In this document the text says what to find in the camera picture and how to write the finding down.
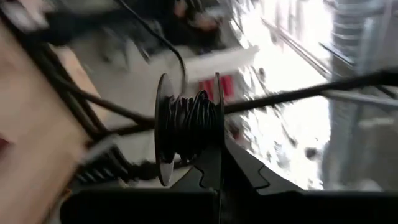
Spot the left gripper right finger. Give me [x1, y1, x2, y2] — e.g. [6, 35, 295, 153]
[222, 136, 302, 194]

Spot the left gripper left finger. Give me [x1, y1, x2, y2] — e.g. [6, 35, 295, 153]
[170, 145, 223, 192]

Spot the black wire spool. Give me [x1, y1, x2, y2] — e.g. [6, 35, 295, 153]
[154, 72, 226, 187]

